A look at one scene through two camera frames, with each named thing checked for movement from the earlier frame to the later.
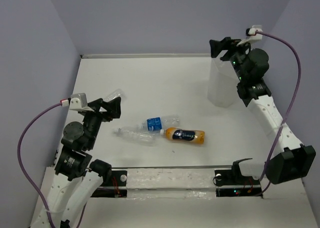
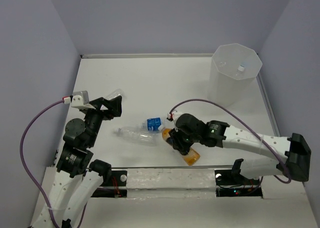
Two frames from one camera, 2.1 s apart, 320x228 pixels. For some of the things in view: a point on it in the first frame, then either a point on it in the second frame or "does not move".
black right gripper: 216,47 to 177,140
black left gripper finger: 95,105 does not move
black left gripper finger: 113,109 does not move
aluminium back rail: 143,56 does not move
